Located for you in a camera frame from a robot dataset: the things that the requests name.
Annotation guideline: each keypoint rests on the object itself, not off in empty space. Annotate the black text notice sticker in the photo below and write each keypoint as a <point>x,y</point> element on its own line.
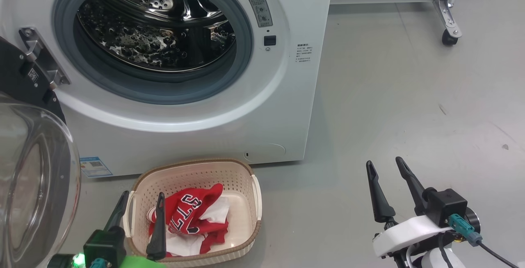
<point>304,53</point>

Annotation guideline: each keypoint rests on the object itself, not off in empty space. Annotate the glass washing machine door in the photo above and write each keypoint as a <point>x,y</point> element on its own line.
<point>37,186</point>

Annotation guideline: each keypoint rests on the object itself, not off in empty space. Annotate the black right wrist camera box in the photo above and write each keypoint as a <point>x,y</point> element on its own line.
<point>447,204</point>

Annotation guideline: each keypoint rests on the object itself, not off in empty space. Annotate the metal partition leg bracket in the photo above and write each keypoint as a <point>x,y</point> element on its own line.
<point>447,10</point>

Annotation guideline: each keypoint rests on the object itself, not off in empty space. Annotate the metal door hinge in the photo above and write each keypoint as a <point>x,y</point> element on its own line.
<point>43,57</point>

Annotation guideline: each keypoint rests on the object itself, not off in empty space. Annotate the cream perforated laundry basket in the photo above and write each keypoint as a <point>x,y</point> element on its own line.
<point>197,173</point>

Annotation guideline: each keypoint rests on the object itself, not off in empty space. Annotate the black caster wheel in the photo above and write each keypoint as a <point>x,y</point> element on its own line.
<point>449,38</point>

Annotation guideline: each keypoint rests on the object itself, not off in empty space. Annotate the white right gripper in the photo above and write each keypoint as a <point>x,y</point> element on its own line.
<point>406,233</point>

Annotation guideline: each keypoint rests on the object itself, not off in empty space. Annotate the red and white jersey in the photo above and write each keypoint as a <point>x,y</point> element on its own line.
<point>192,210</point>

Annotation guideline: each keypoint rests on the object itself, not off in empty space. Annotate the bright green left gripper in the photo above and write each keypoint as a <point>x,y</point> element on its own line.
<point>141,263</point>

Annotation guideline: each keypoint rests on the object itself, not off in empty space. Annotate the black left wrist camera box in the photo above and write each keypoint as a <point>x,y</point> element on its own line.
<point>104,245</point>

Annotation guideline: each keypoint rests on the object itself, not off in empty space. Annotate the grey warning sticker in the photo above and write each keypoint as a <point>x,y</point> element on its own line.
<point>258,7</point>

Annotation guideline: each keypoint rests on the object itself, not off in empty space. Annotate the white front-load washing machine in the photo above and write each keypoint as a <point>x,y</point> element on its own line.
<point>266,108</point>

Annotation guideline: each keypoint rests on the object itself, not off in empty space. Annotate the blue energy label sticker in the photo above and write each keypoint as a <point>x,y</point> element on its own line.
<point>96,167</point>

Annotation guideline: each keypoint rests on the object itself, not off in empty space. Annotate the black door latch socket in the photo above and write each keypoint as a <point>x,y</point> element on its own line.
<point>270,40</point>

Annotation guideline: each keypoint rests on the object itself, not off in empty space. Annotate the steel washer drum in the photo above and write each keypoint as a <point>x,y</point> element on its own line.
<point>135,34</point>

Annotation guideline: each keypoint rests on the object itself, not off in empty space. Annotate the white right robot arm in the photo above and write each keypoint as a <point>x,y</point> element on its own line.
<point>434,260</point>

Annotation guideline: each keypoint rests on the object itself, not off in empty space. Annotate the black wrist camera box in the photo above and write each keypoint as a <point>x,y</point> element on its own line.
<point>447,204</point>
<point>104,245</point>

